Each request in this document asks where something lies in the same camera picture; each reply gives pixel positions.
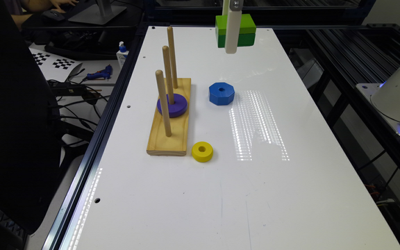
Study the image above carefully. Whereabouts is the yellow ring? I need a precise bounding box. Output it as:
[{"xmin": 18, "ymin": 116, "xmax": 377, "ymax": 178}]
[{"xmin": 191, "ymin": 141, "xmax": 215, "ymax": 163}]

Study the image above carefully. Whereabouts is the grey monitor stand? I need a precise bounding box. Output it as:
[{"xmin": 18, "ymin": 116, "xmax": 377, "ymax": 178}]
[{"xmin": 68, "ymin": 0, "xmax": 127, "ymax": 25}]

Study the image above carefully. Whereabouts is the black computer mouse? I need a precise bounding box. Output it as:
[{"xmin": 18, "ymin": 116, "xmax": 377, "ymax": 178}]
[{"xmin": 41, "ymin": 10, "xmax": 65, "ymax": 23}]

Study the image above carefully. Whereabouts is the back wooden peg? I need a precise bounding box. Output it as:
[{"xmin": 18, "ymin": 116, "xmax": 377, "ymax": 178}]
[{"xmin": 167, "ymin": 26, "xmax": 178, "ymax": 89}]

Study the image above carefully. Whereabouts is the wooden peg base board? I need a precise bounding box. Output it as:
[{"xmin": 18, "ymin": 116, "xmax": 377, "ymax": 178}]
[{"xmin": 146, "ymin": 77, "xmax": 192, "ymax": 157}]

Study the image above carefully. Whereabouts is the blue glue gun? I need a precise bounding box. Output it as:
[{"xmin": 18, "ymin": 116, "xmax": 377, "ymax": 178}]
[{"xmin": 86, "ymin": 65, "xmax": 113, "ymax": 80}]

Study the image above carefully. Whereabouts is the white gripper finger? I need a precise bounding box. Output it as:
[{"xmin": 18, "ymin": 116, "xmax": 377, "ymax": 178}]
[
  {"xmin": 222, "ymin": 0, "xmax": 229, "ymax": 15},
  {"xmin": 224, "ymin": 0, "xmax": 243, "ymax": 54}
]

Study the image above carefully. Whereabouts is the front wooden peg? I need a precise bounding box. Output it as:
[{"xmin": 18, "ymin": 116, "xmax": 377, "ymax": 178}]
[{"xmin": 155, "ymin": 69, "xmax": 172, "ymax": 137}]

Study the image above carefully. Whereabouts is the person's hand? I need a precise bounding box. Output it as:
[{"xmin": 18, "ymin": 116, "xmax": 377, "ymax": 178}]
[{"xmin": 50, "ymin": 0, "xmax": 79, "ymax": 13}]

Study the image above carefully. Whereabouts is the blue octagon block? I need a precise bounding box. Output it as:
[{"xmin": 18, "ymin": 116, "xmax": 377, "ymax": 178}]
[{"xmin": 209, "ymin": 82, "xmax": 235, "ymax": 106}]

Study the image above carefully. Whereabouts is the purple ring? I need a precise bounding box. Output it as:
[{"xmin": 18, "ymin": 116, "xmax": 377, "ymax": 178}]
[{"xmin": 156, "ymin": 93, "xmax": 189, "ymax": 119}]

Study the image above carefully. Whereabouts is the black monitor back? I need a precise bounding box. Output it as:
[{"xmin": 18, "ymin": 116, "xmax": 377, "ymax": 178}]
[{"xmin": 0, "ymin": 1, "xmax": 61, "ymax": 234}]

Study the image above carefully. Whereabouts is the white lotion bottle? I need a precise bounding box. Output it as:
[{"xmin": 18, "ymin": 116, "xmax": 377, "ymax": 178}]
[{"xmin": 116, "ymin": 41, "xmax": 128, "ymax": 68}]

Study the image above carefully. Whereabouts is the green square block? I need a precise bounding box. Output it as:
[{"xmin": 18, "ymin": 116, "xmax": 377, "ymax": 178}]
[{"xmin": 215, "ymin": 14, "xmax": 256, "ymax": 48}]

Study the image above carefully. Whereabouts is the checkerboard calibration sheet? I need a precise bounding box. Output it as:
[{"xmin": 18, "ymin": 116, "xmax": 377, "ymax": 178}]
[{"xmin": 30, "ymin": 48, "xmax": 81, "ymax": 82}]

